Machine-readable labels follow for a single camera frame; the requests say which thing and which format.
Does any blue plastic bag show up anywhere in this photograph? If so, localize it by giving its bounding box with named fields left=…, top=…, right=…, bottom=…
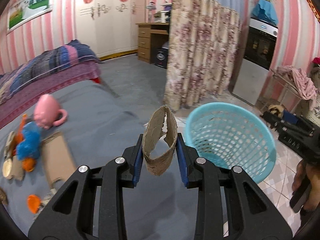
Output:
left=16, top=121, right=41, bottom=161

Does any torn cardboard tube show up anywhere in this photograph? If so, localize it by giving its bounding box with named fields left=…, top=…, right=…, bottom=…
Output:
left=142, top=106, right=178, bottom=176

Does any orange peel piece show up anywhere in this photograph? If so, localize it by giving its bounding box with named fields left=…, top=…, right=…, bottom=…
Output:
left=22, top=157, right=37, bottom=172

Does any brown cardboard tube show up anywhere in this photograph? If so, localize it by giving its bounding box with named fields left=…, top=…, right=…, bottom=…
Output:
left=11, top=155, right=25, bottom=181

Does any white cloth with black string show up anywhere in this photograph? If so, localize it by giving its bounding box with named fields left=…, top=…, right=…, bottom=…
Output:
left=2, top=131, right=15, bottom=180

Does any orange cloth pouch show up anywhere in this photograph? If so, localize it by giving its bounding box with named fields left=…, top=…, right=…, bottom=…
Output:
left=12, top=114, right=28, bottom=155

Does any right hand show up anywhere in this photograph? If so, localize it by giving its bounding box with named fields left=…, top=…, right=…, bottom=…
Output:
left=290, top=160, right=319, bottom=213

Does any pink cloth on rack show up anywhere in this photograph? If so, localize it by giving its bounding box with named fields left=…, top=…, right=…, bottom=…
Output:
left=277, top=66, right=318, bottom=100

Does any tan phone case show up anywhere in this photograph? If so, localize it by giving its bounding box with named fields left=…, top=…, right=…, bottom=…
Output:
left=41, top=131, right=76, bottom=189

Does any orange peel on cloth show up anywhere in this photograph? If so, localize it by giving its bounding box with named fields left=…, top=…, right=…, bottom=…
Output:
left=27, top=194, right=41, bottom=214

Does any light blue plastic basket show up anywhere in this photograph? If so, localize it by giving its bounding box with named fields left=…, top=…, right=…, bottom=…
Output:
left=183, top=102, right=276, bottom=184

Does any pink pig mug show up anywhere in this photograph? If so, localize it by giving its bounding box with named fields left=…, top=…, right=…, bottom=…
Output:
left=33, top=94, right=68, bottom=129

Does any blue cloth on cabinet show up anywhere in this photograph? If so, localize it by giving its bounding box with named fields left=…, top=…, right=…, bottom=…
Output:
left=252, top=0, right=279, bottom=25

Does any bed with plaid blanket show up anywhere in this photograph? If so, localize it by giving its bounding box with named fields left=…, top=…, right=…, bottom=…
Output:
left=1, top=40, right=101, bottom=127

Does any floral curtain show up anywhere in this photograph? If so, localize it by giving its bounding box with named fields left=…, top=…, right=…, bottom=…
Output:
left=164, top=0, right=241, bottom=111

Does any black box under desk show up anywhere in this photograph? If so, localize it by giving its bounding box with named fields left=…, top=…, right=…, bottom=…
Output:
left=154, top=48, right=168, bottom=69

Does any wooden desk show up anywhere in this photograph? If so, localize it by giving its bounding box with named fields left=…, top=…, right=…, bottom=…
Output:
left=136, top=23, right=170, bottom=64

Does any white wardrobe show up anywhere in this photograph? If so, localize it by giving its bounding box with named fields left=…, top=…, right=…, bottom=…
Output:
left=75, top=0, right=145, bottom=58

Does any desk lamp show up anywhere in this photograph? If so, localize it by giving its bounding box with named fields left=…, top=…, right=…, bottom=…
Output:
left=146, top=2, right=156, bottom=23

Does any framed landscape picture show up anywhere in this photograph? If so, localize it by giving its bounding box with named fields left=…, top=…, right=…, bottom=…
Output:
left=7, top=0, right=53, bottom=33

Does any metal wire rack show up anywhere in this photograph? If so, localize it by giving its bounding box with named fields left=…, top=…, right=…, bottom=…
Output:
left=257, top=70, right=304, bottom=113

